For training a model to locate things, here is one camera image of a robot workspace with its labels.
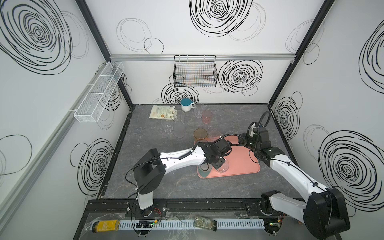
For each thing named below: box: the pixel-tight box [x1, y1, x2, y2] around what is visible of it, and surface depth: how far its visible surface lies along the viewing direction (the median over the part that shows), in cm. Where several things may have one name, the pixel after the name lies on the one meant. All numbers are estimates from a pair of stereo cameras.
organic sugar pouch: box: [149, 105, 177, 121], surface depth 117 cm
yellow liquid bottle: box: [91, 220, 121, 233], surface depth 68 cm
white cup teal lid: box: [180, 98, 195, 112], surface depth 117 cm
